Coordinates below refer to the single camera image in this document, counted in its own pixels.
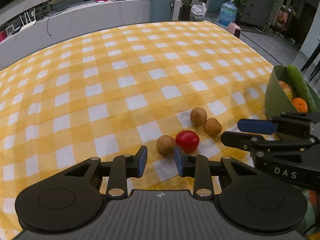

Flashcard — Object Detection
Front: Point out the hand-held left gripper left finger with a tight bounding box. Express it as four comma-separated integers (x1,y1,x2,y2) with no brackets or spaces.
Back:
64,145,148,199

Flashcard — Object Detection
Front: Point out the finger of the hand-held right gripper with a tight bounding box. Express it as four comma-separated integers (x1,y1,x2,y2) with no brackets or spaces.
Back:
221,131,313,153
237,112,320,139

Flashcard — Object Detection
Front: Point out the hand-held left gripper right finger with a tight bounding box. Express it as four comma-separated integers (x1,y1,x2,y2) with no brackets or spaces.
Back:
174,145,255,199

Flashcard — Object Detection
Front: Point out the brown kiwi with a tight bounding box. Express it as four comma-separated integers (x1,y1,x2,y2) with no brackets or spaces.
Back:
190,107,208,126
156,135,177,157
204,118,222,136

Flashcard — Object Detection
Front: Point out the red tomato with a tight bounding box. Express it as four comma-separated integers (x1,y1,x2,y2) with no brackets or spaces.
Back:
175,130,200,154

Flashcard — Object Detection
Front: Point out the green bowl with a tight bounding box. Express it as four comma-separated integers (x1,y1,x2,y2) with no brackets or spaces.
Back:
264,65,319,118

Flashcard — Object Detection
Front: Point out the yellow green pear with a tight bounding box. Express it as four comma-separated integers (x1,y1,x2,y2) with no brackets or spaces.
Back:
278,80,293,101

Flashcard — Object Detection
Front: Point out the small orange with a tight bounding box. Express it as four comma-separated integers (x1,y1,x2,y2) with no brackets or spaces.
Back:
291,97,308,113

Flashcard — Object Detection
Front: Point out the green cucumber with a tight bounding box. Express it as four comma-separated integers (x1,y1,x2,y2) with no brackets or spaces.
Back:
287,64,317,113

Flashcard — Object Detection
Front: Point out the black table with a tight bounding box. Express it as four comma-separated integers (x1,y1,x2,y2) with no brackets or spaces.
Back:
300,36,320,82

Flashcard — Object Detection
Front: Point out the yellow checked tablecloth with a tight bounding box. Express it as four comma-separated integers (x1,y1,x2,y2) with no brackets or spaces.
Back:
0,21,283,235

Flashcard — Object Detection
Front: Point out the pink space heater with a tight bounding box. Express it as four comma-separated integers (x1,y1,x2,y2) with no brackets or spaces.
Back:
227,22,242,38

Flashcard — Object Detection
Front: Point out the blue water jug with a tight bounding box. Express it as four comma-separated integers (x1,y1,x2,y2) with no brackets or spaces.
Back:
217,0,238,26

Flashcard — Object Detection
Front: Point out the dark grey cabinet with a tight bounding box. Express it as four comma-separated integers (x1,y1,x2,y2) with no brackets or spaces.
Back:
240,0,275,29

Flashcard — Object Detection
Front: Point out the white plastic bag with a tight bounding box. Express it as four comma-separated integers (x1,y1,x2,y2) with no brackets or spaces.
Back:
190,2,208,22

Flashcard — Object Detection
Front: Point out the long leaf potted plant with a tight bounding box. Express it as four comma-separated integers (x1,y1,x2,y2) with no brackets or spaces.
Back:
171,0,208,21

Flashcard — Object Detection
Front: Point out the grey marble television console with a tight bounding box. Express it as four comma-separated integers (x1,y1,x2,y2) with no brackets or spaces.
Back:
0,0,183,68

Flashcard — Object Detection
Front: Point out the blue grey trash bin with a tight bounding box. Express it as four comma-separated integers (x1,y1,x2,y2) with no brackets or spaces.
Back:
150,0,176,23

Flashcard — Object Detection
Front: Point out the white router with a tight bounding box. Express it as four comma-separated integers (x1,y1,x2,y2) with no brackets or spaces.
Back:
19,8,37,31

